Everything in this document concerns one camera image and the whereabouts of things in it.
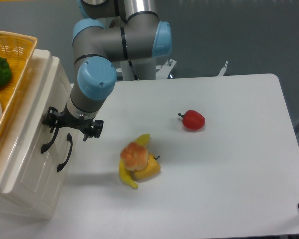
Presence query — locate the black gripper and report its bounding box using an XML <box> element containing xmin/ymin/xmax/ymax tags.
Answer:
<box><xmin>42</xmin><ymin>106</ymin><xmax>104</xmax><ymax>141</ymax></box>

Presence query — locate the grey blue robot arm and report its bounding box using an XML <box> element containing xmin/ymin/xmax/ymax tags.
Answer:
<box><xmin>43</xmin><ymin>0</ymin><xmax>172</xmax><ymax>139</ymax></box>

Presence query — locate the white drawer cabinet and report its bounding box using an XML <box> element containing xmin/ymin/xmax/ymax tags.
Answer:
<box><xmin>0</xmin><ymin>50</ymin><xmax>78</xmax><ymax>219</ymax></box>

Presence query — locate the orange toy bread bun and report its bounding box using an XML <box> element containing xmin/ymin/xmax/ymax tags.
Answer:
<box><xmin>120</xmin><ymin>142</ymin><xmax>149</xmax><ymax>171</ymax></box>

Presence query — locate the yellow toy banana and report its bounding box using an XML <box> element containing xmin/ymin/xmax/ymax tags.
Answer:
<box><xmin>118</xmin><ymin>133</ymin><xmax>150</xmax><ymax>190</ymax></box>

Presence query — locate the yellow toy bell pepper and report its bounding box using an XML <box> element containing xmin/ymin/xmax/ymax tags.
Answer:
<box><xmin>133</xmin><ymin>153</ymin><xmax>161</xmax><ymax>180</ymax></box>

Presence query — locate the yellow wicker basket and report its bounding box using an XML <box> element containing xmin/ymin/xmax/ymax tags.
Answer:
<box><xmin>0</xmin><ymin>30</ymin><xmax>38</xmax><ymax>138</ymax></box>

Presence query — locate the red toy bell pepper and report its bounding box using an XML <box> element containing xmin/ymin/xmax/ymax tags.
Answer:
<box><xmin>178</xmin><ymin>110</ymin><xmax>205</xmax><ymax>131</ymax></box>

